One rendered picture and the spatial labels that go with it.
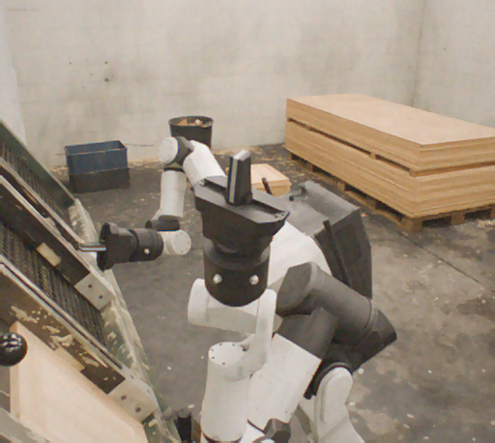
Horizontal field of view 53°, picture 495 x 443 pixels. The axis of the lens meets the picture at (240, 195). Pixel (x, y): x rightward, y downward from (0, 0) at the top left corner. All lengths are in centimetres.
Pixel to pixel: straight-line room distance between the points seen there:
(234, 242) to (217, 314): 14
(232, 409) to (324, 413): 54
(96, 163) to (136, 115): 124
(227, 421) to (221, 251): 28
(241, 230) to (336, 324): 36
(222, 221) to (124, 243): 73
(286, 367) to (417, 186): 359
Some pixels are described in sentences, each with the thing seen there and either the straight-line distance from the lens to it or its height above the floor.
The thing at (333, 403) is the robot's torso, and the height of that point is 92.
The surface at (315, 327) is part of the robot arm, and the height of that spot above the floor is 130.
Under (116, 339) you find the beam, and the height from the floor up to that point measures 89.
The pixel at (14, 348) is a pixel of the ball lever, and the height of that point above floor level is 145.
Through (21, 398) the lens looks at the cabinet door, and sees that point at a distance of 90.
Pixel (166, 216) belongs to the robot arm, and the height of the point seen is 125.
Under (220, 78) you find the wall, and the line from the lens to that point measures 662.
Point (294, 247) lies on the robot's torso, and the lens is 99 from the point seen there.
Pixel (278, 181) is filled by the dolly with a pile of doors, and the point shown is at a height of 39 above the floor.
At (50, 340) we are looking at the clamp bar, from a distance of 112.
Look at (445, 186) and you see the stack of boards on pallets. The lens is 457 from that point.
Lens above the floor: 180
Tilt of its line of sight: 20 degrees down
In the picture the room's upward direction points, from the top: straight up
